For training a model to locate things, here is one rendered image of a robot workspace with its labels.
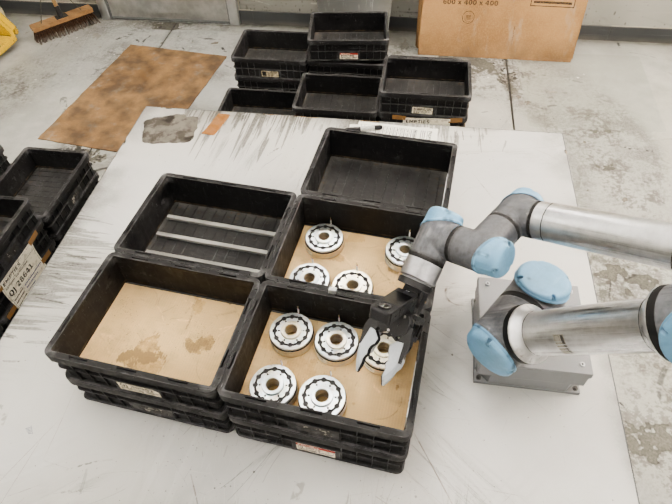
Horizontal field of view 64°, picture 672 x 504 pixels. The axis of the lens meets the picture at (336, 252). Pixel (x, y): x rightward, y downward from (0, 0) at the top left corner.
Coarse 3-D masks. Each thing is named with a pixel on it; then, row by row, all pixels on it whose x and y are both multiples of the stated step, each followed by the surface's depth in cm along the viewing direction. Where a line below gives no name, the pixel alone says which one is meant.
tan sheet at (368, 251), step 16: (304, 240) 147; (352, 240) 147; (368, 240) 146; (384, 240) 146; (304, 256) 143; (336, 256) 143; (352, 256) 143; (368, 256) 143; (384, 256) 143; (288, 272) 140; (336, 272) 140; (368, 272) 139; (384, 272) 139; (352, 288) 136; (384, 288) 136
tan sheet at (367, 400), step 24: (264, 336) 128; (360, 336) 127; (264, 360) 123; (288, 360) 123; (312, 360) 123; (408, 360) 123; (360, 384) 119; (408, 384) 119; (360, 408) 115; (384, 408) 115
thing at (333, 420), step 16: (288, 288) 124; (304, 288) 124; (256, 304) 123; (368, 304) 121; (240, 336) 116; (416, 368) 110; (224, 384) 109; (416, 384) 108; (224, 400) 109; (240, 400) 107; (416, 400) 106; (304, 416) 105; (320, 416) 104; (336, 416) 104; (368, 432) 103; (384, 432) 102; (400, 432) 102
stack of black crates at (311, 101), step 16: (304, 80) 263; (320, 80) 265; (336, 80) 264; (352, 80) 263; (368, 80) 261; (304, 96) 267; (320, 96) 269; (336, 96) 269; (352, 96) 268; (368, 96) 268; (304, 112) 247; (320, 112) 245; (336, 112) 244; (352, 112) 243; (368, 112) 242
